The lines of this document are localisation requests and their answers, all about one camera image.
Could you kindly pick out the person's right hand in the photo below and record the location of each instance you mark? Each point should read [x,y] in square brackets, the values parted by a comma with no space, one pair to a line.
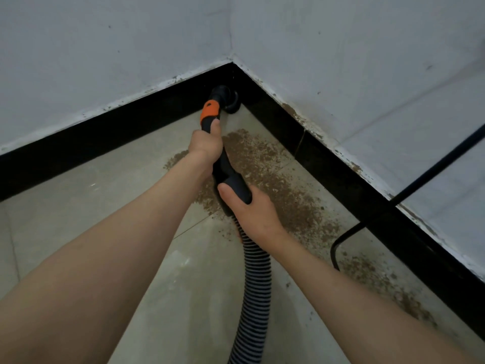
[254,216]

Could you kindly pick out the person's left hand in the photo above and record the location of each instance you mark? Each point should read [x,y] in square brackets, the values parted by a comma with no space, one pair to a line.
[206,146]

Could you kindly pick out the brown sawdust dirt patch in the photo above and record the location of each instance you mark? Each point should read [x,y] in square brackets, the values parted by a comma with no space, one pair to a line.
[295,201]

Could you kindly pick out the person's left forearm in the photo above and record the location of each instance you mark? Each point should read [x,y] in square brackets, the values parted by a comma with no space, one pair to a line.
[83,276]

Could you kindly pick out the person's right forearm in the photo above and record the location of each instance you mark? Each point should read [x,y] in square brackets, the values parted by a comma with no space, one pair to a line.
[371,314]

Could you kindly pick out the tiled floor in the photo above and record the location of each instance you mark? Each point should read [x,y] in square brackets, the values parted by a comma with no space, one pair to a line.
[114,201]

